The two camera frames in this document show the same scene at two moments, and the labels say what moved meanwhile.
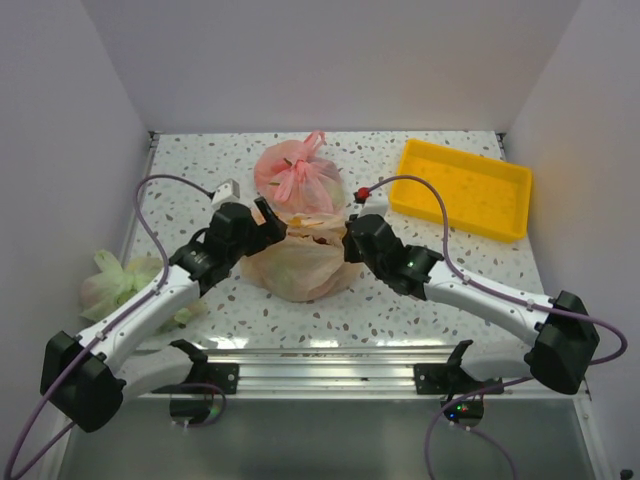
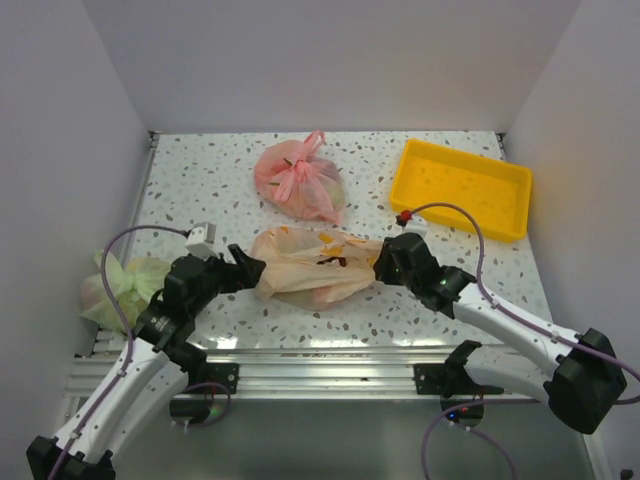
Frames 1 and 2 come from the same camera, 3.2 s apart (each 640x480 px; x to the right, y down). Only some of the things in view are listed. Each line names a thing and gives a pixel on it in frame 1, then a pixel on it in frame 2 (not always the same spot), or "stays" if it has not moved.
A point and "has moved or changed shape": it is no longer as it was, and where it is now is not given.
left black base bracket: x=222 y=375 stays
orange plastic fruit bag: x=308 y=263 has moved or changed shape
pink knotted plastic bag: x=300 y=175 stays
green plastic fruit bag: x=114 y=284 stays
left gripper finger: x=274 y=229 to x=248 y=270
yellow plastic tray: x=482 y=195 stays
